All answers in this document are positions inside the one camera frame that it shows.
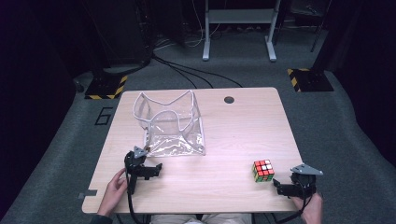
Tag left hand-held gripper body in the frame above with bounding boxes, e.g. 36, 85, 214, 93
124, 146, 149, 195

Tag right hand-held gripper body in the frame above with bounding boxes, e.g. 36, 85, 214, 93
290, 163, 324, 200

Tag multicoloured puzzle cube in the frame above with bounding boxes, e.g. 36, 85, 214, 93
251, 159, 276, 183

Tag clear plastic bag white trim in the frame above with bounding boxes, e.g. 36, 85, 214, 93
133, 89, 206, 158

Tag person's right hand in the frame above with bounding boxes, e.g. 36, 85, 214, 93
292, 192, 325, 224

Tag person's left hand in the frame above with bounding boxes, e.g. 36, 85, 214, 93
97, 168, 128, 217

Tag grey tape piece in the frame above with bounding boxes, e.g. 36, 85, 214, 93
78, 189, 98, 200

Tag person's legs in beige trousers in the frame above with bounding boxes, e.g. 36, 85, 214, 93
150, 213, 253, 224

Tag black caster wheel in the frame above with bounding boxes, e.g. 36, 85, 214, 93
74, 79, 86, 94

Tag dark equipment cabinet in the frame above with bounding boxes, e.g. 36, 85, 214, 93
82, 0, 155, 69

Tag black stand pole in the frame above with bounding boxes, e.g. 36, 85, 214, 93
310, 0, 332, 53

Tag right hand-held gripper black cable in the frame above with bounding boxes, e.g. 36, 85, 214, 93
274, 186, 314, 224

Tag hand-held gripper black cable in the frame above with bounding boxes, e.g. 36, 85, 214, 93
274, 186, 314, 224
125, 172, 139, 224

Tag left hand-held gripper black cable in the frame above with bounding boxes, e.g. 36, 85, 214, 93
125, 172, 139, 224

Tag black base plate striped edge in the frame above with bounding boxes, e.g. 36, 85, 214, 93
287, 68, 334, 93
84, 73, 129, 101

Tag black floor cable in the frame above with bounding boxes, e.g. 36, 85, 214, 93
152, 56, 215, 90
152, 54, 244, 89

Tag white floor cables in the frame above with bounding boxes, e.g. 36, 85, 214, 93
154, 0, 222, 49

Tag white metal desk frame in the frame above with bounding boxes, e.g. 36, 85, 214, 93
202, 0, 282, 63

